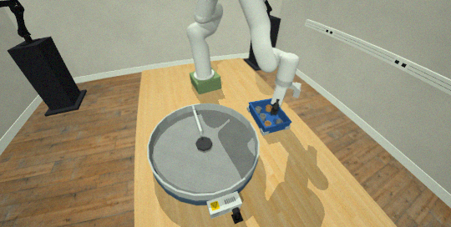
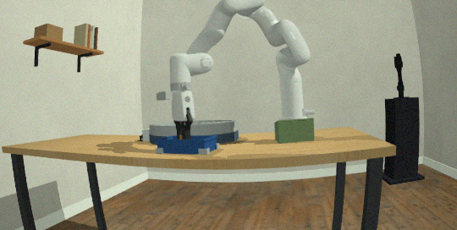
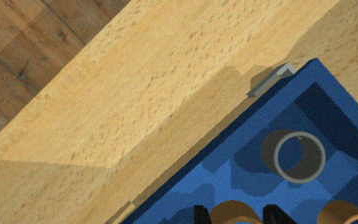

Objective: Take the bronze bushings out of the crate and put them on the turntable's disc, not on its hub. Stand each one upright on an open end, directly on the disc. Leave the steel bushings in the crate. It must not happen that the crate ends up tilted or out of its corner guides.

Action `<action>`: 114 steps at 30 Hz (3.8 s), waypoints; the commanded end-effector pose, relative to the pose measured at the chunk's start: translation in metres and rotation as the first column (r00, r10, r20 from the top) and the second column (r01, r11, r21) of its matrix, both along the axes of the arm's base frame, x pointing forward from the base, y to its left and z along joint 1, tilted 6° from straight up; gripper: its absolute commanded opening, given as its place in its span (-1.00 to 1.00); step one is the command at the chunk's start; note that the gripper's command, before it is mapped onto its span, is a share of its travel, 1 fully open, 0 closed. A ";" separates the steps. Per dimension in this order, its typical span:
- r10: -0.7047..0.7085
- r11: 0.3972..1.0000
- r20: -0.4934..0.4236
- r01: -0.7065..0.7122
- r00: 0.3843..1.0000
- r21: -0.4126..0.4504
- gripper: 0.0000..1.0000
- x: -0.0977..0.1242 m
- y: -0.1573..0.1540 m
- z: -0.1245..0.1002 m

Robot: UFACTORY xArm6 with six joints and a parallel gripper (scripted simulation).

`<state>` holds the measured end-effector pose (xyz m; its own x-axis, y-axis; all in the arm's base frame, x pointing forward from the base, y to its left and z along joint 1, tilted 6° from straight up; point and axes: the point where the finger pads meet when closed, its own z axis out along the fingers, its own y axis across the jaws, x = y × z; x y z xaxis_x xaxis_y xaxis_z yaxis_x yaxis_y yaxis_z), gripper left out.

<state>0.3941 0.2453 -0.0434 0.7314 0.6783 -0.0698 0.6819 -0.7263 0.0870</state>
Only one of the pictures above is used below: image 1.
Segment blue crate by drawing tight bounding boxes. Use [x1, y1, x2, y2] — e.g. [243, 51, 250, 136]
[248, 98, 292, 133]

